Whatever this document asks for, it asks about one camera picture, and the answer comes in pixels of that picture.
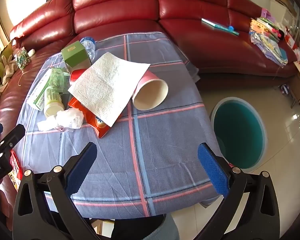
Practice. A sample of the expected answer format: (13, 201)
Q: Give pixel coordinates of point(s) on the red leather sofa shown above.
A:
(115, 5)

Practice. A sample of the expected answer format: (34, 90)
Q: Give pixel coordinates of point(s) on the clear plastic water bottle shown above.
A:
(88, 43)

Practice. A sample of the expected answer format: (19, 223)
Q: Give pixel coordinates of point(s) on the jar of colourful beads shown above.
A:
(22, 58)

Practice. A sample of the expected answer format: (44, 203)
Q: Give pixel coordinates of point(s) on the white plastic wrap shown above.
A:
(67, 117)

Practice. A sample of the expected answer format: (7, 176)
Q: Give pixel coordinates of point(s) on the beige plush toy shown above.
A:
(8, 70)

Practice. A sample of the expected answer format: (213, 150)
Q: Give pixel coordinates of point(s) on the grey plaid tablecloth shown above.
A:
(165, 142)

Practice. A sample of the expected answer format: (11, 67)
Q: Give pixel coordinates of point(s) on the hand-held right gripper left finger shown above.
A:
(82, 167)

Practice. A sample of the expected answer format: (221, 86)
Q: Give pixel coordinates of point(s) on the orange snack packet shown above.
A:
(95, 122)

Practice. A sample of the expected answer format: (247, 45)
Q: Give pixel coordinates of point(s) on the red printed packet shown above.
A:
(15, 165)

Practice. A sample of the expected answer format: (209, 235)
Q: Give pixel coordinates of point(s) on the small white object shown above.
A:
(31, 52)

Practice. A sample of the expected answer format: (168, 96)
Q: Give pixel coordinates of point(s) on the small ball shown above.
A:
(284, 89)

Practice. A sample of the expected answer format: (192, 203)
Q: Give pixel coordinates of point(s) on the light wooden frame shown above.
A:
(102, 227)

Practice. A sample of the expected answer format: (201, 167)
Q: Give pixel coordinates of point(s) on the thin teal book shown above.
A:
(215, 24)

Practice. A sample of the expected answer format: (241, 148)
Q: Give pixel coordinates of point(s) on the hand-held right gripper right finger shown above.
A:
(213, 170)

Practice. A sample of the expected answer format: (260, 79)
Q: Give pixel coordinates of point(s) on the red soda can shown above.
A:
(76, 76)

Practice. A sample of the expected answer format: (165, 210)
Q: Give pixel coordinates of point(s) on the white bottle with green label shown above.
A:
(52, 100)

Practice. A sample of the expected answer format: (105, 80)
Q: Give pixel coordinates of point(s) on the white paper towel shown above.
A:
(107, 85)

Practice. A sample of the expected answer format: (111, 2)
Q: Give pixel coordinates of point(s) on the pink paper cup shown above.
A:
(150, 95)

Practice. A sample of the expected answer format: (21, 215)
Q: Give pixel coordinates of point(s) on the teal plastic basin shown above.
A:
(237, 130)

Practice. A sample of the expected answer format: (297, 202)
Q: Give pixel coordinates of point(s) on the wooden side table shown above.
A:
(298, 87)

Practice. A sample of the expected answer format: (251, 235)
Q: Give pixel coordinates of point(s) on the small blue round object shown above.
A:
(231, 28)

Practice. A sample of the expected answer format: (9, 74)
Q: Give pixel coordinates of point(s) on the green plush toy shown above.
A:
(0, 67)

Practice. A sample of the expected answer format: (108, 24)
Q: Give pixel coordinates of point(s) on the green and white medicine box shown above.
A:
(37, 92)

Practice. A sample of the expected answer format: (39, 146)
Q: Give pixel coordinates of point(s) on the pile of colourful papers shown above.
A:
(265, 42)

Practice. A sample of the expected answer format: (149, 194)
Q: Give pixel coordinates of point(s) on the green cardboard box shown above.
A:
(76, 57)

